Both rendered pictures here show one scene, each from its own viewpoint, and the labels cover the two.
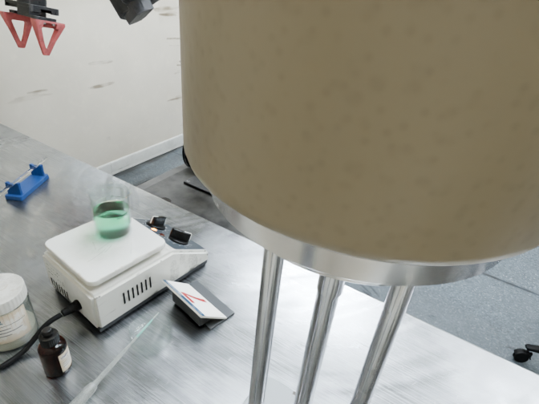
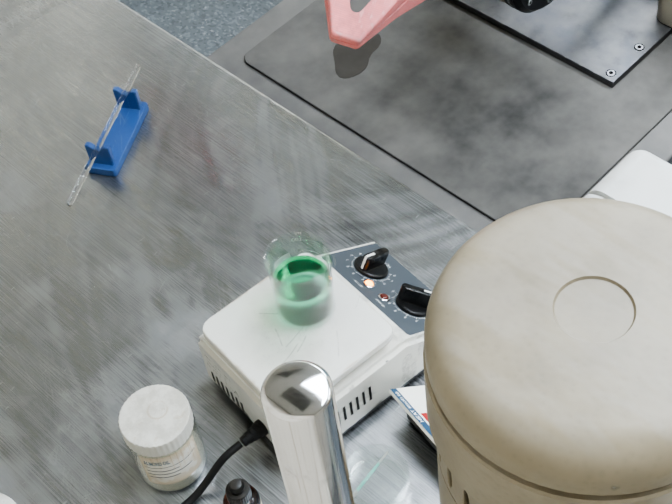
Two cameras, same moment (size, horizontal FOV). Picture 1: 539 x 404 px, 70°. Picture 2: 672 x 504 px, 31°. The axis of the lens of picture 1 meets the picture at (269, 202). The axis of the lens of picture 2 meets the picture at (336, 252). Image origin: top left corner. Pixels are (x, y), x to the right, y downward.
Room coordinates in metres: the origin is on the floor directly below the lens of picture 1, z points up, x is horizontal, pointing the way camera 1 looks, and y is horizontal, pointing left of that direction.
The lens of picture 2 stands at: (-0.11, -0.03, 1.67)
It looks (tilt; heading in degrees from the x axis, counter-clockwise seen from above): 52 degrees down; 22
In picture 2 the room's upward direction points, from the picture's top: 9 degrees counter-clockwise
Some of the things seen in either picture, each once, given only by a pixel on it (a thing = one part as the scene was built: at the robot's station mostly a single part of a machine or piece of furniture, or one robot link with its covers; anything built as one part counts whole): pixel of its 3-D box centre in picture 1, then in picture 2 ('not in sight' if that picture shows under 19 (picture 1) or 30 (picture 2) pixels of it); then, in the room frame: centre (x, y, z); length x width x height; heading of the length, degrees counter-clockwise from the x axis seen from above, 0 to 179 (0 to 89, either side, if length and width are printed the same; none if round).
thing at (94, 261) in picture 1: (107, 244); (297, 331); (0.42, 0.22, 0.83); 0.12 x 0.12 x 0.01; 55
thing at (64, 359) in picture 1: (52, 349); (242, 503); (0.28, 0.23, 0.78); 0.03 x 0.03 x 0.07
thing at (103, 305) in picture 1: (126, 259); (326, 342); (0.44, 0.21, 0.79); 0.22 x 0.13 x 0.08; 145
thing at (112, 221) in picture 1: (113, 212); (305, 282); (0.44, 0.22, 0.87); 0.06 x 0.05 x 0.08; 84
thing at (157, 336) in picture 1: (151, 333); (376, 479); (0.33, 0.14, 0.76); 0.06 x 0.06 x 0.02
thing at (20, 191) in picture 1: (26, 180); (115, 128); (0.67, 0.50, 0.77); 0.10 x 0.03 x 0.04; 0
